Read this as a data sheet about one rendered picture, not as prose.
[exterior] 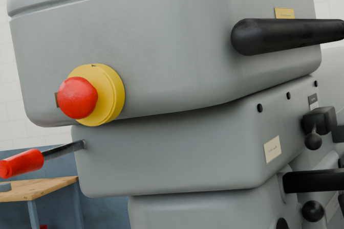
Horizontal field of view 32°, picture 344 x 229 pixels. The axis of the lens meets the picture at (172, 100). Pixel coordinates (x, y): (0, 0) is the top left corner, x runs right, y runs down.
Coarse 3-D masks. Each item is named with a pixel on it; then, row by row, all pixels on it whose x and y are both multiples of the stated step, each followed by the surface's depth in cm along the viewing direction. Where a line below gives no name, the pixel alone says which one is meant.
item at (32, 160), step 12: (72, 144) 71; (84, 144) 73; (12, 156) 62; (24, 156) 63; (36, 156) 64; (48, 156) 67; (0, 168) 61; (12, 168) 61; (24, 168) 62; (36, 168) 64
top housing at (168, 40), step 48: (48, 0) 61; (96, 0) 59; (144, 0) 57; (192, 0) 56; (240, 0) 62; (288, 0) 79; (48, 48) 62; (96, 48) 60; (144, 48) 57; (192, 48) 56; (48, 96) 63; (144, 96) 58; (192, 96) 57; (240, 96) 62
